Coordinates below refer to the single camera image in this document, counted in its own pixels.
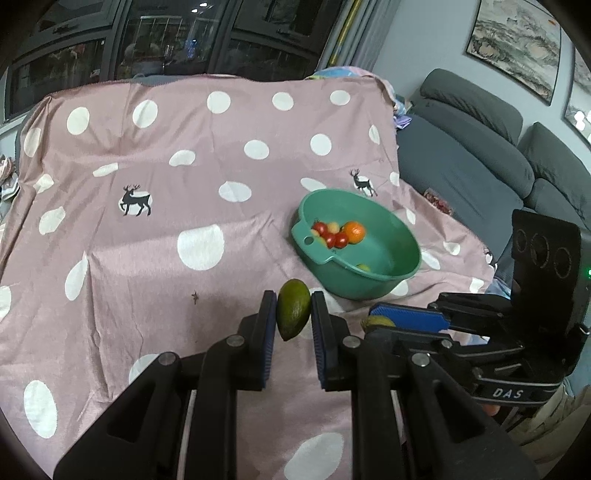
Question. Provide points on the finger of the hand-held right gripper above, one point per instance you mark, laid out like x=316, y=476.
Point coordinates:
x=406, y=316
x=434, y=340

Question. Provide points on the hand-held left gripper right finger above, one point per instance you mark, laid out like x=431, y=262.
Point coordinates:
x=319, y=341

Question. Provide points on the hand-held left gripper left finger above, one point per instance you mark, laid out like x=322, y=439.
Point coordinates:
x=268, y=341

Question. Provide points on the pointed green mango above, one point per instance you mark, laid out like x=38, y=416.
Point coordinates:
x=378, y=321

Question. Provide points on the round green mango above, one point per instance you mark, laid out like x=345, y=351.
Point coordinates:
x=293, y=314

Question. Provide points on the green plastic basin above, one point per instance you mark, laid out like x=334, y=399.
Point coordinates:
x=383, y=277

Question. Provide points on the small green fruit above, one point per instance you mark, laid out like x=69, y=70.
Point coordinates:
x=364, y=266

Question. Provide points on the orange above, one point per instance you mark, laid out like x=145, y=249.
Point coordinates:
x=354, y=232

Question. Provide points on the red tomato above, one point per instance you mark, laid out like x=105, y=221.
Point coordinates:
x=329, y=239
x=342, y=240
x=318, y=227

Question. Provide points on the small brown round fruit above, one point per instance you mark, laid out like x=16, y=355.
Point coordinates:
x=333, y=226

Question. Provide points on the person's right forearm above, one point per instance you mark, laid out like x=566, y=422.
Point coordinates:
x=549, y=415

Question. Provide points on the red patterned packet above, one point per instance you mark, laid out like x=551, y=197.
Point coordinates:
x=437, y=199

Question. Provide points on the pink polka dot blanket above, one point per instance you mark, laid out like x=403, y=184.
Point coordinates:
x=138, y=277

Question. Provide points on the grey sofa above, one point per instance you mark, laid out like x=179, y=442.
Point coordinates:
x=461, y=175

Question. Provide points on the pastel colourful cloth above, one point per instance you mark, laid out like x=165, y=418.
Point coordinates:
x=401, y=117

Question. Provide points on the grey curtain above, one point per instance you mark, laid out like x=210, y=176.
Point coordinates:
x=369, y=32

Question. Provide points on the framed landscape painting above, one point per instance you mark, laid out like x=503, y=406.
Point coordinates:
x=512, y=41

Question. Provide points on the dark window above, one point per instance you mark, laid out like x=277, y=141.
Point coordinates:
x=161, y=46

